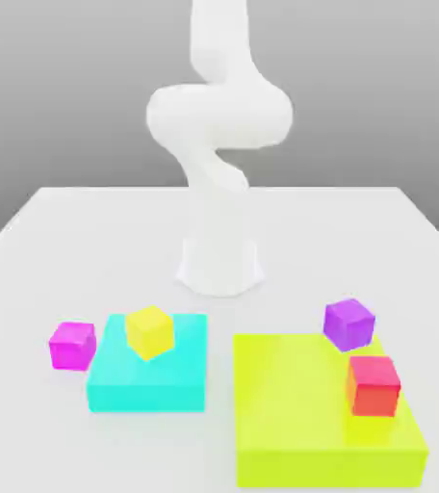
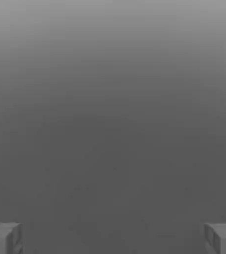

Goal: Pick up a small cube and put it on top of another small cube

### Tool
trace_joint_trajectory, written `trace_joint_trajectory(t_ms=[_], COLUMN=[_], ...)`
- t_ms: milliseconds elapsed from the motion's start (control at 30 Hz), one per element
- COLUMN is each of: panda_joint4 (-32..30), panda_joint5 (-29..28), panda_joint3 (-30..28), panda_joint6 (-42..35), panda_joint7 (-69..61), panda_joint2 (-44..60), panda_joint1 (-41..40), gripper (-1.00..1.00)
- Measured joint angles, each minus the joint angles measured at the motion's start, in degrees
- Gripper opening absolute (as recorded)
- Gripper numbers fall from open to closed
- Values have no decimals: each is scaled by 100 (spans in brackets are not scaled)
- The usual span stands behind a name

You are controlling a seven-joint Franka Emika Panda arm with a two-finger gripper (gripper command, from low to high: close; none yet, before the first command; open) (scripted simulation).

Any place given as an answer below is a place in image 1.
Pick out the small magenta cube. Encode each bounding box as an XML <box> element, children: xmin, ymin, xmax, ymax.
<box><xmin>48</xmin><ymin>321</ymin><xmax>98</xmax><ymax>373</ymax></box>

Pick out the small red cube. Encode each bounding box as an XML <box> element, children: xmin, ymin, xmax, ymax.
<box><xmin>345</xmin><ymin>354</ymin><xmax>402</xmax><ymax>418</ymax></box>

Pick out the small yellow cube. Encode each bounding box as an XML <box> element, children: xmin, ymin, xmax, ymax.
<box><xmin>124</xmin><ymin>305</ymin><xmax>176</xmax><ymax>362</ymax></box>

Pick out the large cyan box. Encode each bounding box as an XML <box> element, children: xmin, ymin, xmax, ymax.
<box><xmin>85</xmin><ymin>312</ymin><xmax>209</xmax><ymax>414</ymax></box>

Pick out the large lime yellow box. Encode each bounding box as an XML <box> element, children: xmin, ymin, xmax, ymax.
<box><xmin>232</xmin><ymin>332</ymin><xmax>430</xmax><ymax>489</ymax></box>

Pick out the small purple cube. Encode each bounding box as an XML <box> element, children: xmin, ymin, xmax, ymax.
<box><xmin>323</xmin><ymin>298</ymin><xmax>376</xmax><ymax>353</ymax></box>

